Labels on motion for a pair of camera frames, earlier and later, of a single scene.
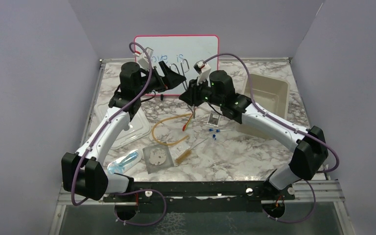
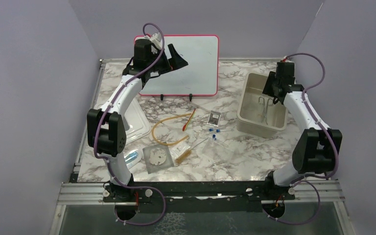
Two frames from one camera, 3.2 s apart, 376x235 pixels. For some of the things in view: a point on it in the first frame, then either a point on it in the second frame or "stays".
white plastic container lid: (138, 128) stays
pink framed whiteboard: (180, 53) stays
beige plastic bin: (270, 94) stays
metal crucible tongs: (181, 74) → (265, 112)
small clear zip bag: (176, 150) stays
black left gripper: (170, 80) → (175, 62)
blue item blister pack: (118, 165) stays
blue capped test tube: (218, 130) stays
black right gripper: (186, 96) → (267, 89)
